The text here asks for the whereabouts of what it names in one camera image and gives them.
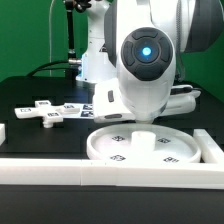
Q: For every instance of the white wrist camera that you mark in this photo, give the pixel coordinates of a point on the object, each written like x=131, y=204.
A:
x=181, y=100

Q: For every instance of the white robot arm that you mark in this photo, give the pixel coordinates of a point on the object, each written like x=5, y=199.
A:
x=133, y=58

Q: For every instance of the white cross table base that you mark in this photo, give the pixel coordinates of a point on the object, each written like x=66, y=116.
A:
x=50, y=114

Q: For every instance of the white marker sheet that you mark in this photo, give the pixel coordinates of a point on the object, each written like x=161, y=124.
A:
x=85, y=111

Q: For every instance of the white fence bar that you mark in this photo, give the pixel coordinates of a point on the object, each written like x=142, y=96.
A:
x=211, y=152
x=90, y=172

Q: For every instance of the white left fence block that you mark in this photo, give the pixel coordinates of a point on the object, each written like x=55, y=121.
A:
x=2, y=133

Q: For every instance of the white round table top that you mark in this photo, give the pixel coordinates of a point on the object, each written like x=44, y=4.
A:
x=138, y=143

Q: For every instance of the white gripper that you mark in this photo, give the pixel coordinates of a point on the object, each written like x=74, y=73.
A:
x=108, y=106

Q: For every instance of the black camera stand pole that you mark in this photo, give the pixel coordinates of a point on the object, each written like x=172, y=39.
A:
x=71, y=30

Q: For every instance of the white right fence bar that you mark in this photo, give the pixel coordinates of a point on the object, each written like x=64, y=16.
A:
x=211, y=152

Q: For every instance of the white front fence bar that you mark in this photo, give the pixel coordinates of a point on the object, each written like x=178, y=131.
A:
x=90, y=172

